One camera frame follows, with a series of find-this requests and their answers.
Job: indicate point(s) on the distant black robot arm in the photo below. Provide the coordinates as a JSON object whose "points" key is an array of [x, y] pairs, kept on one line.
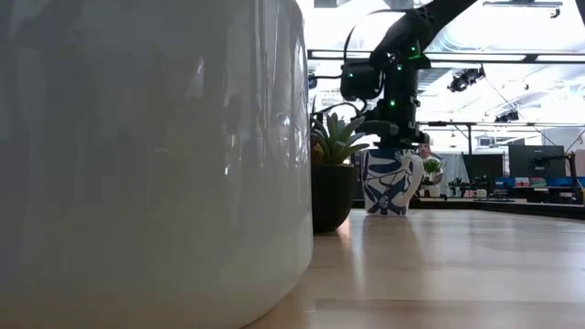
{"points": [[475, 186]]}

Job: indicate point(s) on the black monitor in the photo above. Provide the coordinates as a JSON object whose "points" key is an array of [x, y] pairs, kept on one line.
{"points": [[537, 161], [482, 168]]}

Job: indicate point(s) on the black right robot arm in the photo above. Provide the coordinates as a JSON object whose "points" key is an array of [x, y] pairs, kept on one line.
{"points": [[402, 36]]}

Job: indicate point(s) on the black ceiling spotlight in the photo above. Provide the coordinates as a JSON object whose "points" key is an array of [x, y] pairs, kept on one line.
{"points": [[464, 80], [507, 116]]}

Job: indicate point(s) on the black aluminium table frame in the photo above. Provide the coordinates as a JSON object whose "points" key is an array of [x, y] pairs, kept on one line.
{"points": [[525, 210]]}

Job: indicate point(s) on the white mug green inside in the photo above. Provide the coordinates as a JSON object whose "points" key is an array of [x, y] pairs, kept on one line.
{"points": [[137, 183]]}

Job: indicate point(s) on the black horizontal beam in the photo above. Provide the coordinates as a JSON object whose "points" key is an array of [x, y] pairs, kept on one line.
{"points": [[503, 124], [530, 58]]}

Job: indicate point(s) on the small potted plant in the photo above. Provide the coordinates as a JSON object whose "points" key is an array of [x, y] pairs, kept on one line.
{"points": [[432, 166]]}

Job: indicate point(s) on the white mug blue floral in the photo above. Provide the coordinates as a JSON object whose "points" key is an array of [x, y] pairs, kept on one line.
{"points": [[388, 201]]}

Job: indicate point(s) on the person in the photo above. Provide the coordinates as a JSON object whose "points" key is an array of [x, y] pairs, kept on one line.
{"points": [[425, 151]]}

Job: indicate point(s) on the succulent in black pot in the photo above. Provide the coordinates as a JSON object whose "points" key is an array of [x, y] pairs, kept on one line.
{"points": [[331, 196]]}

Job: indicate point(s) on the black box behind table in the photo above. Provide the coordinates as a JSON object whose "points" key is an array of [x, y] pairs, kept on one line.
{"points": [[357, 183]]}

